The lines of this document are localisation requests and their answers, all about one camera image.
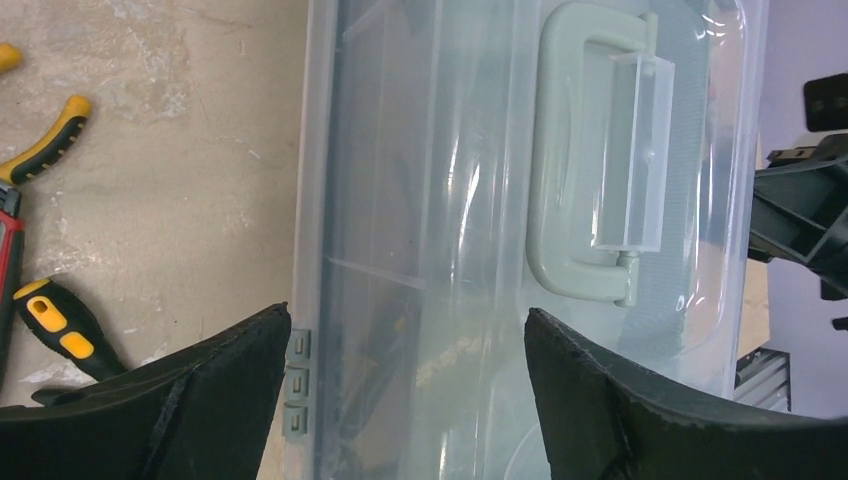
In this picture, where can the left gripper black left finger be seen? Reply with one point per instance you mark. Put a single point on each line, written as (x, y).
(204, 412)

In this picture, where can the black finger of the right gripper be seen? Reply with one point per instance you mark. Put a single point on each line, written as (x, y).
(799, 212)

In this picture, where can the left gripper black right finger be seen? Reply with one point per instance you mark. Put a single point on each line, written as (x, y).
(603, 416)

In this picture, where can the black handled screwdriver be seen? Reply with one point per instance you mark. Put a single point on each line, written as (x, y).
(65, 325)

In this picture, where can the red black utility knife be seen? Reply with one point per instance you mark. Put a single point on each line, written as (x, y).
(12, 249)

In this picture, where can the translucent green tool box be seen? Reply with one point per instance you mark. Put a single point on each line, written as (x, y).
(463, 162)

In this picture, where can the yellow black needle pliers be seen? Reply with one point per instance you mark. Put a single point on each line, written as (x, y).
(52, 146)

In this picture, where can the aluminium rail frame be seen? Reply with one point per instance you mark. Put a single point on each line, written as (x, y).
(763, 380)

